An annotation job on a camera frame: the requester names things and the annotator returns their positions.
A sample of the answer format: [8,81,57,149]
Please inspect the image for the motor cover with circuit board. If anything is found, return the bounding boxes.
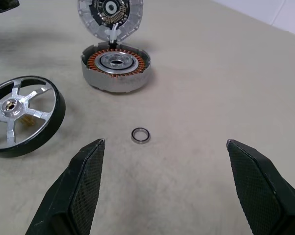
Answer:
[76,0,145,42]

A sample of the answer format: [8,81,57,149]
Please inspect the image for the motor stator housing copper windings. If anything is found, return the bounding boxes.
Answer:
[81,41,152,95]

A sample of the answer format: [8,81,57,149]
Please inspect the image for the black rotor with silver spokes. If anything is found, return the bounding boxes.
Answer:
[0,75,67,155]

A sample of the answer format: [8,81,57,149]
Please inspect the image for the small metal bearing ring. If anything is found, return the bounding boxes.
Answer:
[131,127,152,145]

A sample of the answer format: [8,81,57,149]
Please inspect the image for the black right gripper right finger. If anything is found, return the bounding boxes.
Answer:
[226,139,295,235]

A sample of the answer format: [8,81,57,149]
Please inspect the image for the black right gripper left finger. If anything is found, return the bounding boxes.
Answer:
[25,138,106,235]

